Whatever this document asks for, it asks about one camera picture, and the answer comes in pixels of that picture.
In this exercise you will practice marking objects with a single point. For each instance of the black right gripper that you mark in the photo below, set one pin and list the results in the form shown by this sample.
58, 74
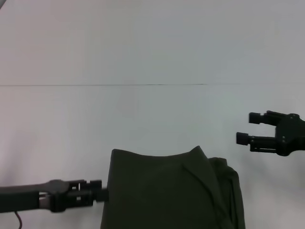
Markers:
291, 136

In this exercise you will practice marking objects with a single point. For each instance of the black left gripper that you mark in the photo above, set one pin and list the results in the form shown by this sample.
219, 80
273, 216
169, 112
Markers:
31, 195

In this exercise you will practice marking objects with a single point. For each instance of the dark green t-shirt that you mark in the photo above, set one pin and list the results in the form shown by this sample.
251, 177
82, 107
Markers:
171, 190

